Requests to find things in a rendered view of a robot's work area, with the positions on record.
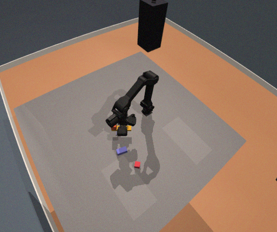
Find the blue-purple block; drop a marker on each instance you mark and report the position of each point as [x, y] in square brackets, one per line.
[121, 150]

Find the red block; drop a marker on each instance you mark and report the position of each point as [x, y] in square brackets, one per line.
[137, 164]

